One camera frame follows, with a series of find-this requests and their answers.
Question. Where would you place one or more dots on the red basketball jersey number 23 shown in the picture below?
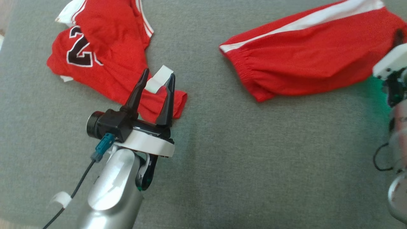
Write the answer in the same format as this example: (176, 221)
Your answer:
(114, 54)

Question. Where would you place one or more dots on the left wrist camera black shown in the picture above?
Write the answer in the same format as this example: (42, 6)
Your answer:
(108, 124)

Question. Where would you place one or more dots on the grey and yellow sofa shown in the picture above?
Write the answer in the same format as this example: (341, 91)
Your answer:
(241, 159)

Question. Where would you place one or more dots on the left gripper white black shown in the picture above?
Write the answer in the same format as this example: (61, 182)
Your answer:
(149, 141)

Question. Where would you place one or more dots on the red shorts white stripe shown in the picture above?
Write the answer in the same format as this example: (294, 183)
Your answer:
(311, 60)

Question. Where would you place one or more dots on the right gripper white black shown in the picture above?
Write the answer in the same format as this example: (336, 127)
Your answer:
(392, 62)

